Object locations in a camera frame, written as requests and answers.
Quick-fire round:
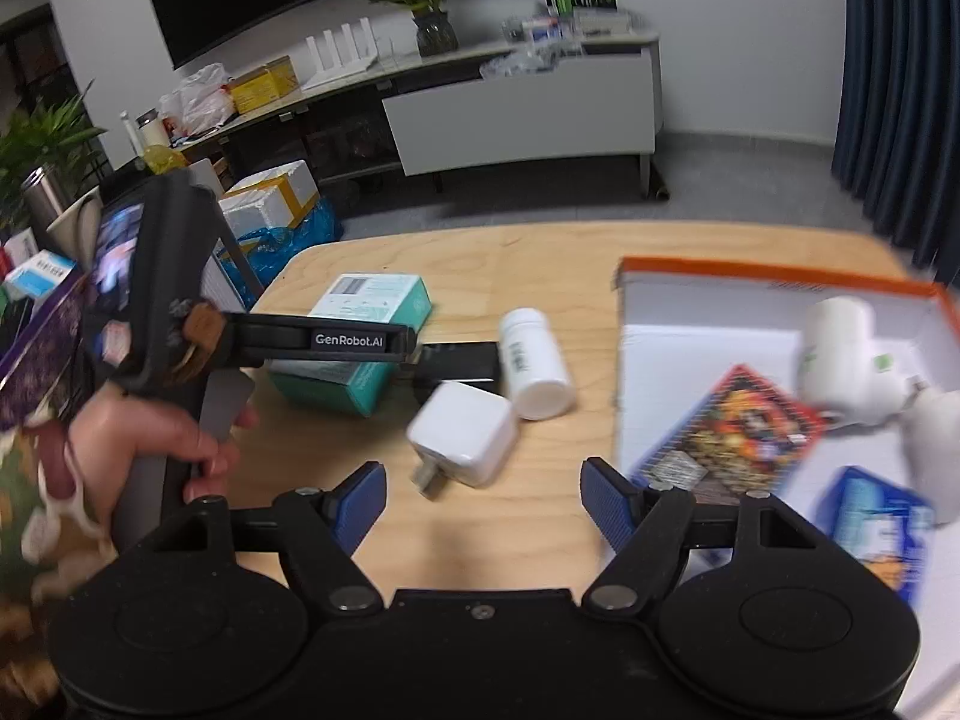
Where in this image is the blue plastic bag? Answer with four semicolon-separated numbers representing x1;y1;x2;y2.
244;199;346;290

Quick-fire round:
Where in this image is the white television cabinet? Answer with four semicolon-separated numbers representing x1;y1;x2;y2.
172;30;665;200

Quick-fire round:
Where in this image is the white plastic bag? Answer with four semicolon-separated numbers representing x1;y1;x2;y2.
159;64;235;140

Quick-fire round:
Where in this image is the beige bin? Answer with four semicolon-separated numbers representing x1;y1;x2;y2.
46;191;102;263

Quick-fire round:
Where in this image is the white plastic bottle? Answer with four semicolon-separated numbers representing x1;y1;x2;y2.
499;307;577;421

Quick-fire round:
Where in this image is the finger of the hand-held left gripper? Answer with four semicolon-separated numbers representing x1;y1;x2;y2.
219;311;421;372

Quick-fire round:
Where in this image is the white plastic device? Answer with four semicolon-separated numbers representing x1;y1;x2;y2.
796;296;931;421

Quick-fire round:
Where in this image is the person's left hand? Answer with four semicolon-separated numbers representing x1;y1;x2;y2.
67;384;260;501

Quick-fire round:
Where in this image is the purple patterned box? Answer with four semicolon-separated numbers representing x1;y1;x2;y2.
0;274;91;428

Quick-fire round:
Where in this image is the black charger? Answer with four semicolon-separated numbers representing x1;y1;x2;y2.
412;341;502;395

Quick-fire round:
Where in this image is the green leafy plant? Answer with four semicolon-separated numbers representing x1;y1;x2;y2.
0;82;106;188

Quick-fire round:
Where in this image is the teal cardboard box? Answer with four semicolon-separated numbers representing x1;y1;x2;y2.
268;274;434;419

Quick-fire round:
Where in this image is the metal plant pot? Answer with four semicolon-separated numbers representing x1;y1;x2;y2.
21;165;76;233

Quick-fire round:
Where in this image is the white router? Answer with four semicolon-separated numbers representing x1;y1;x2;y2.
304;17;380;80

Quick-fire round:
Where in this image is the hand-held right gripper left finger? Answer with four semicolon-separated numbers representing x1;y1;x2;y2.
169;461;389;614

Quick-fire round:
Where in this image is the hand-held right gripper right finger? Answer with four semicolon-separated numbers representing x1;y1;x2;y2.
580;456;822;614

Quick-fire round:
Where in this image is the colourful printed card pack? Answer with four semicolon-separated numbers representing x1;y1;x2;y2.
630;364;826;503

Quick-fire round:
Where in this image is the white foam box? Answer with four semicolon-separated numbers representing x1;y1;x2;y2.
217;160;323;245

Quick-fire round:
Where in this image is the dark blue curtain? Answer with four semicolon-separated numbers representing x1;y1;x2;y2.
831;0;960;263

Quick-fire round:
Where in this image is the blue dental floss box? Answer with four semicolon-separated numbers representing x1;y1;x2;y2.
814;465;935;608

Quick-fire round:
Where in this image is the pile of clear packets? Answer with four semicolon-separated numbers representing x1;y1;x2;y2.
480;11;646;80

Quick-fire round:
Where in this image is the yellow box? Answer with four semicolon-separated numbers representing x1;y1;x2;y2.
229;56;301;115

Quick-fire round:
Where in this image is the white cube charger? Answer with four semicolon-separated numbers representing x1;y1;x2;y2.
406;381;517;500

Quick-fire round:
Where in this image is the blue and white box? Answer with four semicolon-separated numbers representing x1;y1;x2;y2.
4;251;80;305

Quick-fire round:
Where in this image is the red and white box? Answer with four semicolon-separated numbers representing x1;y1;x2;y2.
0;232;38;278

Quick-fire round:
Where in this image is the white box with orange rim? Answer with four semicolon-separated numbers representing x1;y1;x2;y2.
615;255;960;717

